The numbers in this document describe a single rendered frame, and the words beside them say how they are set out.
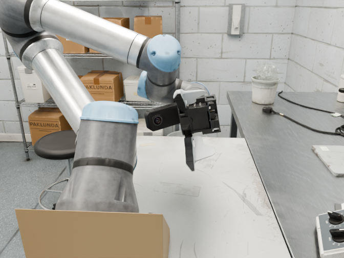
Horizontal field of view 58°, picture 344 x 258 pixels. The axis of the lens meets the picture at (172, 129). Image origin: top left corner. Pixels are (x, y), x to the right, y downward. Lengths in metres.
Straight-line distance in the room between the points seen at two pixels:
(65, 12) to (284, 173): 0.75
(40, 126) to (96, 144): 2.51
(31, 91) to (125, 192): 2.45
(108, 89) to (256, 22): 1.43
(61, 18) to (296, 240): 0.72
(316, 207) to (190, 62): 2.31
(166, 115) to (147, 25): 1.98
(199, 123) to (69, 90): 0.34
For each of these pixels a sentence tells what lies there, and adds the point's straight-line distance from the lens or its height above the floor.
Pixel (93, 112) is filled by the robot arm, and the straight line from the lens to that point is 0.61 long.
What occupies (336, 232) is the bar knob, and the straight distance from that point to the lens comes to 0.72.
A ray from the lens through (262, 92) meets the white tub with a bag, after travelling 1.63.
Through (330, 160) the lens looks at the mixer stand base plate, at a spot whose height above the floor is 0.91.
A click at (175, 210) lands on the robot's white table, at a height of 0.90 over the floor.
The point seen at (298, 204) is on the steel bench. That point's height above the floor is 0.90.
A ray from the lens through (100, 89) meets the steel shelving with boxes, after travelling 2.74.
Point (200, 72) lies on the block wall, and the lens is 3.02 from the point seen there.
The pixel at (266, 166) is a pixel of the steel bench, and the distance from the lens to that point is 1.04.
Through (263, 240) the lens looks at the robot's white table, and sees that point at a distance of 0.75.
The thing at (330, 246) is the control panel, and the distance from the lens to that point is 0.72.
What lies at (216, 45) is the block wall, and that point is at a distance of 2.99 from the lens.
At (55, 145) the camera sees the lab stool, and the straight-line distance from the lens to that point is 1.86.
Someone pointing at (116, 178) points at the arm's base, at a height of 1.09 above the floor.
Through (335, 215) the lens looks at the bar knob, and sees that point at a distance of 0.76.
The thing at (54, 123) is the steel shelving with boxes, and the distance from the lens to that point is 3.00.
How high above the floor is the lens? 1.38
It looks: 22 degrees down
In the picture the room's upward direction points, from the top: straight up
